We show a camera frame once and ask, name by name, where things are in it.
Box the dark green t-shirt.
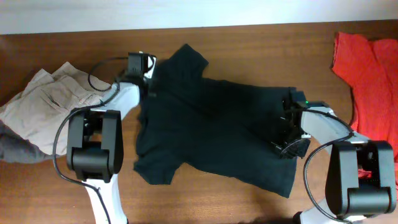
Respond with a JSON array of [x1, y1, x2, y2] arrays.
[[134, 44, 297, 198]]

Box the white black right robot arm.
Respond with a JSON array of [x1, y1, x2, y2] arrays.
[[277, 95, 397, 224]]

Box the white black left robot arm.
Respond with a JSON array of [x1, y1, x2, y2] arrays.
[[67, 52, 157, 223]]

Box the grey folded garment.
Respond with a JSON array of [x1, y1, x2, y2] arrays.
[[1, 121, 52, 164]]

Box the beige folded trousers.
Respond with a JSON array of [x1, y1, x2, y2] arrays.
[[1, 62, 110, 155]]

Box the red t-shirt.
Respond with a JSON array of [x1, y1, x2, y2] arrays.
[[331, 32, 397, 172]]

